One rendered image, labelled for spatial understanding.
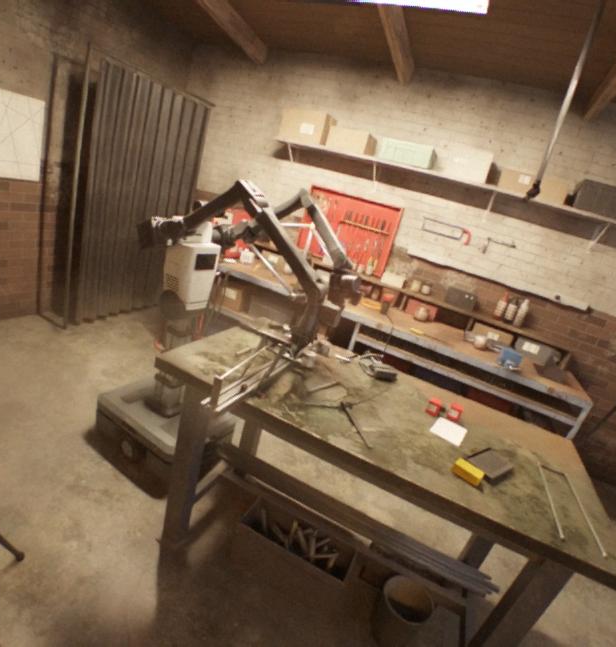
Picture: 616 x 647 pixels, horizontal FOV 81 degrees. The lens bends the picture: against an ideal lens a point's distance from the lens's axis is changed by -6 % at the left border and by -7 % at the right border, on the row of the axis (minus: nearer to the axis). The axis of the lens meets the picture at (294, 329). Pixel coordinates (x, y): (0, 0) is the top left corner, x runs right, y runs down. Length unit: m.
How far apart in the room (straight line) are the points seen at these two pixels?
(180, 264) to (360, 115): 2.40
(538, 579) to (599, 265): 2.66
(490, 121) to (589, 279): 1.44
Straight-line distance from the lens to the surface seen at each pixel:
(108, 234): 3.70
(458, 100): 3.65
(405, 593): 1.88
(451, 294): 3.34
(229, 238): 2.04
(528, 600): 1.43
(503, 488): 1.32
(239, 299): 3.25
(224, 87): 4.45
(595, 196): 3.30
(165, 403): 2.18
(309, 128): 3.58
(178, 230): 1.62
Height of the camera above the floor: 1.50
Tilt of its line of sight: 19 degrees down
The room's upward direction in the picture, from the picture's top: 15 degrees clockwise
